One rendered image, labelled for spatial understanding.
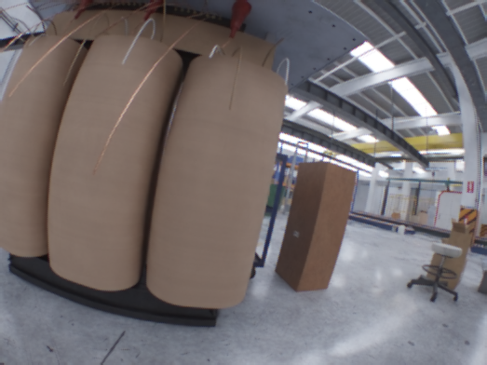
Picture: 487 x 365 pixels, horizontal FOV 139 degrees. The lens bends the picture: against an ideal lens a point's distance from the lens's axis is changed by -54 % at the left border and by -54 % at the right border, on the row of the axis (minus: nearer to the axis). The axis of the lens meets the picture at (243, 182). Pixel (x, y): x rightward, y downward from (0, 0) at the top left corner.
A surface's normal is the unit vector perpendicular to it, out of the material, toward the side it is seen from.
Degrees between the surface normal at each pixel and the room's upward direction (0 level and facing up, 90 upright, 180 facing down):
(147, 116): 90
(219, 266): 90
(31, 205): 90
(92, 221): 90
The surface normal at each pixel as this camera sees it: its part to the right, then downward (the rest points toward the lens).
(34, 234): 0.92, 0.18
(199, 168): 0.14, 0.02
